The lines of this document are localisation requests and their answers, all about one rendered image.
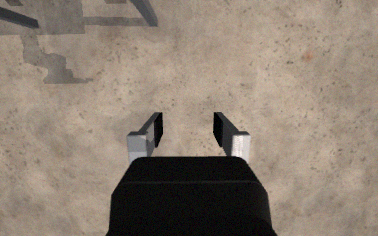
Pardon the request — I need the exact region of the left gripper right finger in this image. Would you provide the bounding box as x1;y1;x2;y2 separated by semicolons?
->
213;111;252;164

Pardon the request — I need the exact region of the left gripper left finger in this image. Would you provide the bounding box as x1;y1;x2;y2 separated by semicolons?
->
126;111;164;164

